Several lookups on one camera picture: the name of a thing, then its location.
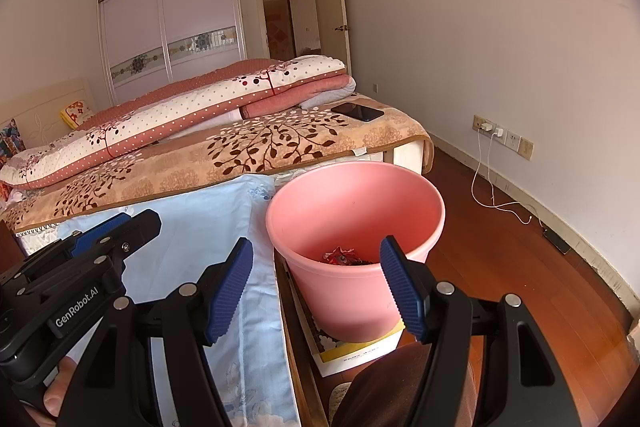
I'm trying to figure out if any cream room door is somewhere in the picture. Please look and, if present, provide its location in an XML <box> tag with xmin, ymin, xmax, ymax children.
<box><xmin>314</xmin><ymin>0</ymin><xmax>352</xmax><ymax>78</ymax></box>

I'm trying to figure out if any white sliding-door wardrobe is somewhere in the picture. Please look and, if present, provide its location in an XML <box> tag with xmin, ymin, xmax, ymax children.
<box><xmin>96</xmin><ymin>0</ymin><xmax>341</xmax><ymax>105</ymax></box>

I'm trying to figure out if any black device on floor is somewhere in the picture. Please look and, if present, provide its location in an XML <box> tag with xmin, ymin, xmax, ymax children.
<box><xmin>542</xmin><ymin>228</ymin><xmax>572</xmax><ymax>254</ymax></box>

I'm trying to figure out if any yellow floral pillow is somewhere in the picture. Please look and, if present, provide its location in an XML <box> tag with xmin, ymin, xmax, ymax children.
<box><xmin>60</xmin><ymin>99</ymin><xmax>96</xmax><ymax>130</ymax></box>

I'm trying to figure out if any brown leaf-print blanket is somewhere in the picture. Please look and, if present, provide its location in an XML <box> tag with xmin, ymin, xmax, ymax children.
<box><xmin>0</xmin><ymin>106</ymin><xmax>431</xmax><ymax>233</ymax></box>

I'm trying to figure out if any white yellow box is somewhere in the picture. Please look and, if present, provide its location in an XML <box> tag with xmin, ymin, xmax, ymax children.
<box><xmin>287</xmin><ymin>267</ymin><xmax>406</xmax><ymax>378</ymax></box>

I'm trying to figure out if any cream wooden bed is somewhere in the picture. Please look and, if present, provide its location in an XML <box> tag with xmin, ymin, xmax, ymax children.
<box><xmin>0</xmin><ymin>77</ymin><xmax>432</xmax><ymax>258</ymax></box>

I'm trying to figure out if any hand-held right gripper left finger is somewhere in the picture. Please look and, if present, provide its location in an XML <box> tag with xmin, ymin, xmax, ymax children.
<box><xmin>57</xmin><ymin>237</ymin><xmax>255</xmax><ymax>427</ymax></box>

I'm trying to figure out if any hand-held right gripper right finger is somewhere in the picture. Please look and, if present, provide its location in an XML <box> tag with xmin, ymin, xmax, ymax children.
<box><xmin>379</xmin><ymin>234</ymin><xmax>583</xmax><ymax>427</ymax></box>

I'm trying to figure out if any colourful printed pillow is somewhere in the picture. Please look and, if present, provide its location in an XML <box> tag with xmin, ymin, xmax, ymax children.
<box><xmin>0</xmin><ymin>118</ymin><xmax>27</xmax><ymax>168</ymax></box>

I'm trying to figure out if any pink plastic bucket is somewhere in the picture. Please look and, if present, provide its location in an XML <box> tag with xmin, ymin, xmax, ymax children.
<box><xmin>265</xmin><ymin>162</ymin><xmax>447</xmax><ymax>343</ymax></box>

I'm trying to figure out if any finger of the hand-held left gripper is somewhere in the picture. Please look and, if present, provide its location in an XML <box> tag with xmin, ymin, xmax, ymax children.
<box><xmin>57</xmin><ymin>213</ymin><xmax>132</xmax><ymax>258</ymax></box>
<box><xmin>80</xmin><ymin>208</ymin><xmax>162</xmax><ymax>273</ymax></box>

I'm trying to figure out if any clear red-label snack wrapper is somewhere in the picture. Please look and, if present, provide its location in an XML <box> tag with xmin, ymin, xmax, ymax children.
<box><xmin>322</xmin><ymin>246</ymin><xmax>368</xmax><ymax>267</ymax></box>

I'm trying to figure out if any black smartphone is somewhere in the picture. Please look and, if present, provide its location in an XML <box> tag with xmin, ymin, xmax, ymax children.
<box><xmin>331</xmin><ymin>103</ymin><xmax>385</xmax><ymax>122</ymax></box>

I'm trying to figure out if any brown wooden nightstand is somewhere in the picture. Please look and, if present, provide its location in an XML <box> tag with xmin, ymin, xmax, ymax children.
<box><xmin>0</xmin><ymin>219</ymin><xmax>23</xmax><ymax>273</ymax></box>

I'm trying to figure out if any person's left hand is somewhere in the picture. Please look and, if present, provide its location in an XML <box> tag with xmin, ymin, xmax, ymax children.
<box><xmin>44</xmin><ymin>357</ymin><xmax>76</xmax><ymax>417</ymax></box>

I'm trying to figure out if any person's leg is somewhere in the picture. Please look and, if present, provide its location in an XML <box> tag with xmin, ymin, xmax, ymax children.
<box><xmin>337</xmin><ymin>341</ymin><xmax>476</xmax><ymax>427</ymax></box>

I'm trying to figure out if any white charging cable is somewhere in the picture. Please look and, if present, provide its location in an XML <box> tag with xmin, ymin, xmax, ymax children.
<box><xmin>470</xmin><ymin>129</ymin><xmax>546</xmax><ymax>228</ymax></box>

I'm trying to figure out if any light blue floral cloth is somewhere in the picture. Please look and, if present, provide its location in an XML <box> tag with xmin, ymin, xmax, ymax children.
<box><xmin>57</xmin><ymin>173</ymin><xmax>301</xmax><ymax>427</ymax></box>

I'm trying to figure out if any polka dot folded quilt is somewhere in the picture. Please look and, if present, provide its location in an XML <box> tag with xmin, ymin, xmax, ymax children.
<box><xmin>0</xmin><ymin>56</ymin><xmax>357</xmax><ymax>192</ymax></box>

